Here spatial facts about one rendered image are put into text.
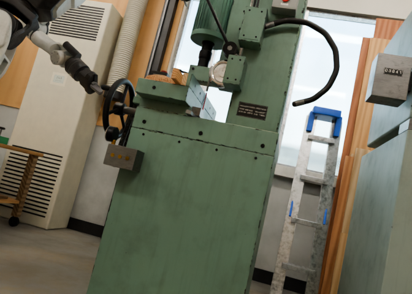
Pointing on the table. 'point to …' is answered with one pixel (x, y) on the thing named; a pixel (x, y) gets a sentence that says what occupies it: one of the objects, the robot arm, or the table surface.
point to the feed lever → (230, 47)
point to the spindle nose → (205, 53)
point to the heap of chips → (160, 78)
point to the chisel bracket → (201, 75)
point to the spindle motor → (202, 27)
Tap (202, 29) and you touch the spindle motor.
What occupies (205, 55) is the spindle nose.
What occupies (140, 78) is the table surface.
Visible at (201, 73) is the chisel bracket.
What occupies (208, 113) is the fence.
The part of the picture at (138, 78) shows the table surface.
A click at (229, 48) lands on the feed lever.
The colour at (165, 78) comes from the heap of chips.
